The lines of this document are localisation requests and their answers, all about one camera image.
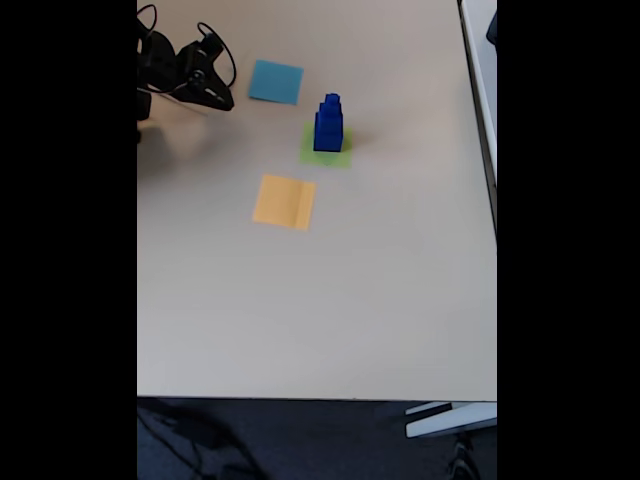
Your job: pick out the largest blue cube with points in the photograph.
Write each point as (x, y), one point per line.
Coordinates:
(326, 140)

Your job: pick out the medium blue cube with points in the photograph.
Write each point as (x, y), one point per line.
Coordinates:
(329, 117)

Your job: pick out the dark blue object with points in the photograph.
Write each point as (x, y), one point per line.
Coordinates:
(492, 27)

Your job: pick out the black camera box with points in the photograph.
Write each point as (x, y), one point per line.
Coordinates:
(212, 45)

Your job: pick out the tiny blue cube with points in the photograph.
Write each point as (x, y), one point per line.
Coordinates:
(332, 96)

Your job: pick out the white table foot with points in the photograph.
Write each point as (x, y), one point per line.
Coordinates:
(450, 422)

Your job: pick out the green paper square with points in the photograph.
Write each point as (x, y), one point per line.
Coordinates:
(345, 159)

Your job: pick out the blue paper square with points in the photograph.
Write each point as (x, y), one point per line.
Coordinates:
(275, 82)

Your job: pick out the small blue cube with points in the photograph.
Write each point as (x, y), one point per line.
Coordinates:
(331, 104)

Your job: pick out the orange paper square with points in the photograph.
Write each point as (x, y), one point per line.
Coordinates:
(280, 202)

